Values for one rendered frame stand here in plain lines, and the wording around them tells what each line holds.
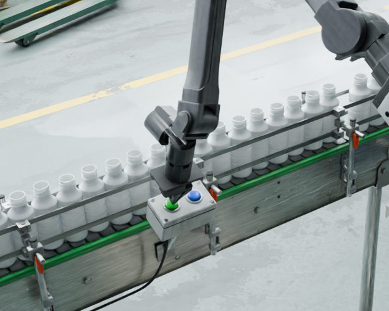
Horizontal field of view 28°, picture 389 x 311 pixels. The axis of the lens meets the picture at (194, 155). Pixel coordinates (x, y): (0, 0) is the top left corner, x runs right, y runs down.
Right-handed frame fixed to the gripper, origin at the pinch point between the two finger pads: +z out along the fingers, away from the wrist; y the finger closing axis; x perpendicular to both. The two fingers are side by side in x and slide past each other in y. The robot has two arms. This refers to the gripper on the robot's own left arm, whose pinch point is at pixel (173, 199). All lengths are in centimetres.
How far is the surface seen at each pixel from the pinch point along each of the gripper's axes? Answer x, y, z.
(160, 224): 2.4, 4.0, 4.1
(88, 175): -16.5, 12.7, 3.0
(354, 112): -13, -68, 12
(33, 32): -324, -96, 225
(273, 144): -12.5, -39.3, 11.7
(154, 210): -0.7, 4.0, 2.4
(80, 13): -339, -140, 231
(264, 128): -14.4, -36.4, 5.9
